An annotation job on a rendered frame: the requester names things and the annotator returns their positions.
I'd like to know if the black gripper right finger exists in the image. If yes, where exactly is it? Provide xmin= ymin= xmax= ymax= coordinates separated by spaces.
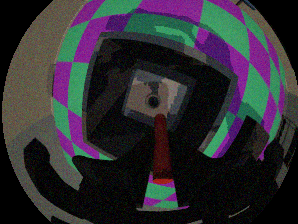
xmin=168 ymin=131 xmax=249 ymax=208

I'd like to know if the dark red peg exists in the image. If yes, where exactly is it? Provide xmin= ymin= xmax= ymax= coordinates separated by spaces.
xmin=152 ymin=113 xmax=173 ymax=184

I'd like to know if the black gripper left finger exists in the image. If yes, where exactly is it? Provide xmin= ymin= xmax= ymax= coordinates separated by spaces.
xmin=72 ymin=131 xmax=156 ymax=209

